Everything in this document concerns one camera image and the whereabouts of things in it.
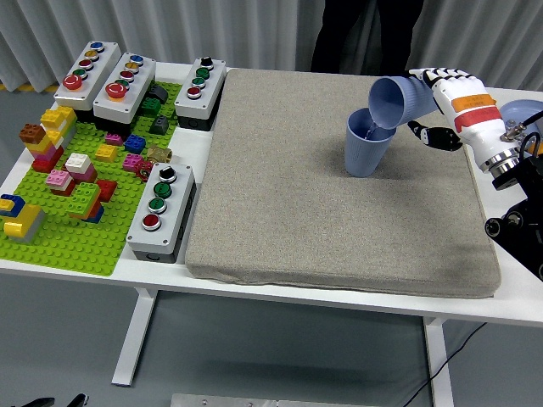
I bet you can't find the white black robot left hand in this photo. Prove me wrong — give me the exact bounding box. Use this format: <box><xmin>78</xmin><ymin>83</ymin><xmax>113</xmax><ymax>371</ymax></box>
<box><xmin>12</xmin><ymin>393</ymin><xmax>91</xmax><ymax>407</ymax></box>

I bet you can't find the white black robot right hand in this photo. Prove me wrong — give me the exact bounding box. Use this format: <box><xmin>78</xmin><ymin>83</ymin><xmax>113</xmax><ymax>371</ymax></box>
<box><xmin>406</xmin><ymin>66</ymin><xmax>521</xmax><ymax>164</ymax></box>

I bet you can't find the blue ribbed plastic cup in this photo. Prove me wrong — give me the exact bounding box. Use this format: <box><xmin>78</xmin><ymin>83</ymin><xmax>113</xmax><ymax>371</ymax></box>
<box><xmin>367</xmin><ymin>75</ymin><xmax>438</xmax><ymax>131</ymax></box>
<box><xmin>343</xmin><ymin>108</ymin><xmax>397</xmax><ymax>178</ymax></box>

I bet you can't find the blue plate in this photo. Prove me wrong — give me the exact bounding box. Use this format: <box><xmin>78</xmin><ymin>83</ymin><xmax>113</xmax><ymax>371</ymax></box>
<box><xmin>498</xmin><ymin>98</ymin><xmax>543</xmax><ymax>128</ymax></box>

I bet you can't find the white table leg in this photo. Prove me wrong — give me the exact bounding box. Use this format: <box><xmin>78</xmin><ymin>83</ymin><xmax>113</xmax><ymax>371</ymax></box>
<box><xmin>111</xmin><ymin>287</ymin><xmax>160</xmax><ymax>387</ymax></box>
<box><xmin>422</xmin><ymin>315</ymin><xmax>455</xmax><ymax>407</ymax></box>

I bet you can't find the green lego baseplate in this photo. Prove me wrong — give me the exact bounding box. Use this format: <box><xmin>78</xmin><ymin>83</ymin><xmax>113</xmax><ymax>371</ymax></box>
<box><xmin>0</xmin><ymin>80</ymin><xmax>184</xmax><ymax>277</ymax></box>

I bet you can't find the person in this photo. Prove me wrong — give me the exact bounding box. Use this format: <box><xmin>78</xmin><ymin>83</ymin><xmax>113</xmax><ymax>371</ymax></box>
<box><xmin>311</xmin><ymin>0</ymin><xmax>425</xmax><ymax>77</ymax></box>

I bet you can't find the blue yellow grey brick assembly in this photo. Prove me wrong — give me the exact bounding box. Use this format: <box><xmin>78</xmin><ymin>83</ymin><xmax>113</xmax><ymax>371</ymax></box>
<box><xmin>0</xmin><ymin>193</ymin><xmax>47</xmax><ymax>244</ymax></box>

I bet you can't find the grey-brown fabric mat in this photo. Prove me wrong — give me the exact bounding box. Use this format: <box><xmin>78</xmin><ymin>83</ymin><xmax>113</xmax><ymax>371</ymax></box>
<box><xmin>185</xmin><ymin>68</ymin><xmax>502</xmax><ymax>299</ymax></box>

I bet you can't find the green orange blue brick stack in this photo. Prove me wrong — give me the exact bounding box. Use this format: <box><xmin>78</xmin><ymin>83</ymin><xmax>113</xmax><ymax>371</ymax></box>
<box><xmin>64</xmin><ymin>181</ymin><xmax>105</xmax><ymax>225</ymax></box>

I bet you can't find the four-button grey control box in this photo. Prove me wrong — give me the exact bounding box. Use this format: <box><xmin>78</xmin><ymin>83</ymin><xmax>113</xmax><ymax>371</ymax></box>
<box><xmin>126</xmin><ymin>162</ymin><xmax>199</xmax><ymax>265</ymax></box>
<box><xmin>174</xmin><ymin>56</ymin><xmax>227</xmax><ymax>131</ymax></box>

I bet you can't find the red lego brick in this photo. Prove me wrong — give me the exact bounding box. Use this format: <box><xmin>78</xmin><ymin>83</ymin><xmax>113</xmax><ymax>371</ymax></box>
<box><xmin>96</xmin><ymin>179</ymin><xmax>119</xmax><ymax>203</ymax></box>

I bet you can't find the pink white red brick stack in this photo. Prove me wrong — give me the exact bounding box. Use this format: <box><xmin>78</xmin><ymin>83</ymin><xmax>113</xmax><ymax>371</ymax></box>
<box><xmin>45</xmin><ymin>168</ymin><xmax>76</xmax><ymax>197</ymax></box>

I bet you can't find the yellow lego brick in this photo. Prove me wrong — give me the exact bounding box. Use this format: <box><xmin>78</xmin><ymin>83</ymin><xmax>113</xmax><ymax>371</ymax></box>
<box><xmin>95</xmin><ymin>143</ymin><xmax>119</xmax><ymax>164</ymax></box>

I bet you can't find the brown yellow red brick tower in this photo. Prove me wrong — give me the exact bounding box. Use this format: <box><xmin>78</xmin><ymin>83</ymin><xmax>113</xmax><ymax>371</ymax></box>
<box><xmin>19</xmin><ymin>123</ymin><xmax>65</xmax><ymax>173</ymax></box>

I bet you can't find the blue lego brick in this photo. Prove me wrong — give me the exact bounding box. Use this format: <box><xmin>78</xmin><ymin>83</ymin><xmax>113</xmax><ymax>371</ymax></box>
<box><xmin>124</xmin><ymin>133</ymin><xmax>148</xmax><ymax>154</ymax></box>

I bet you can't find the yellow white brick stack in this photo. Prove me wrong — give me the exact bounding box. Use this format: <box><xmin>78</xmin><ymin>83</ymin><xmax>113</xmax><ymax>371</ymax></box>
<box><xmin>40</xmin><ymin>105</ymin><xmax>78</xmax><ymax>145</ymax></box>

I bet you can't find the grey sloped lego brick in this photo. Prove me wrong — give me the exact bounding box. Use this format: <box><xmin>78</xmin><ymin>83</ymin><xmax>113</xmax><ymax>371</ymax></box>
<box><xmin>148</xmin><ymin>115</ymin><xmax>170</xmax><ymax>136</ymax></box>

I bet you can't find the dark green lego brick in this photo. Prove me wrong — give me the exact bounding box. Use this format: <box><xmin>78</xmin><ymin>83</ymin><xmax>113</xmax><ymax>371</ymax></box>
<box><xmin>140</xmin><ymin>97</ymin><xmax>162</xmax><ymax>118</ymax></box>

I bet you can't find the five-button grey control box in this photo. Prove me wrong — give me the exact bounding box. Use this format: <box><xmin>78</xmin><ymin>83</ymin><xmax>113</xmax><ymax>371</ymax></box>
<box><xmin>92</xmin><ymin>52</ymin><xmax>157</xmax><ymax>136</ymax></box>
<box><xmin>53</xmin><ymin>40</ymin><xmax>122</xmax><ymax>123</ymax></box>

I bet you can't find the white curtain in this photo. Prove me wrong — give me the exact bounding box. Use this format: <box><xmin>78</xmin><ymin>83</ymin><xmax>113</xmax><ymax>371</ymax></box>
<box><xmin>0</xmin><ymin>0</ymin><xmax>543</xmax><ymax>95</ymax></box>

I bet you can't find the black floor cable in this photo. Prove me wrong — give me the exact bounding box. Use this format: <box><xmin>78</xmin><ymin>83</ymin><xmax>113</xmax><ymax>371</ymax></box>
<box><xmin>402</xmin><ymin>321</ymin><xmax>488</xmax><ymax>407</ymax></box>

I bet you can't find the brass valve with red handle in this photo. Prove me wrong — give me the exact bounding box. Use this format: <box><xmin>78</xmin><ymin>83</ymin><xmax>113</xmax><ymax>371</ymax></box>
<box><xmin>135</xmin><ymin>144</ymin><xmax>174</xmax><ymax>182</ymax></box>

